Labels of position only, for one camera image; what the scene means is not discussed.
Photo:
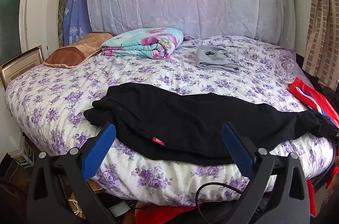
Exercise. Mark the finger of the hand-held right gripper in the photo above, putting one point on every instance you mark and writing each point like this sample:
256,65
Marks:
328,132

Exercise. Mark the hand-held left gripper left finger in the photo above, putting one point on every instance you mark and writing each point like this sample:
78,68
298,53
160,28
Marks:
99,149

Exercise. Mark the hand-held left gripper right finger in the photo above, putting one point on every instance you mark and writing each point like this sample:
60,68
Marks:
237,149

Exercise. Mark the red pants with blue stripe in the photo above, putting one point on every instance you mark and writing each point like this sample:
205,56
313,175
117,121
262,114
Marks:
307,94

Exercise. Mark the black pants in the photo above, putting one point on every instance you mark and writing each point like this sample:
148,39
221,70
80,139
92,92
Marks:
185,120

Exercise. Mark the bed with purple floral sheet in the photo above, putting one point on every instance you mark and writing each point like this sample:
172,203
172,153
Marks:
79,96

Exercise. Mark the white small box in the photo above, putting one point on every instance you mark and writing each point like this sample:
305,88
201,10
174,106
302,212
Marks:
119,209

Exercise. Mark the red cloth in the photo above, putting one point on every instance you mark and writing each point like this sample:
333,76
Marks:
164,214

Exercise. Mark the folded grey garment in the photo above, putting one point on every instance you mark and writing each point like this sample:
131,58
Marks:
217,58

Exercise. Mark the brown pillow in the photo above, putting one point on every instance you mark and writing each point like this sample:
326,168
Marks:
71,53

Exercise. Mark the beige brick-pattern curtain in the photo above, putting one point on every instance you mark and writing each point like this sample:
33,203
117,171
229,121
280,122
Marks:
320,28

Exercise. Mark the folded teal floral quilt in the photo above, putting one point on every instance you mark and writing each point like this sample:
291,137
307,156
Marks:
143,41

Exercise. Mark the white framed panel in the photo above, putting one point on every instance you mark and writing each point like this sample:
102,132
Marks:
59,20

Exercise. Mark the blue printed cloth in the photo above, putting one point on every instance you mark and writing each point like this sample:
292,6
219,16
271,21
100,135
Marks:
76,9

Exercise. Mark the window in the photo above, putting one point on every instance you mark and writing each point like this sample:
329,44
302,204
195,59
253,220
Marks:
10,17

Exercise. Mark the gold picture frame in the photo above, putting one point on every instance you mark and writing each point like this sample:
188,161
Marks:
21,62

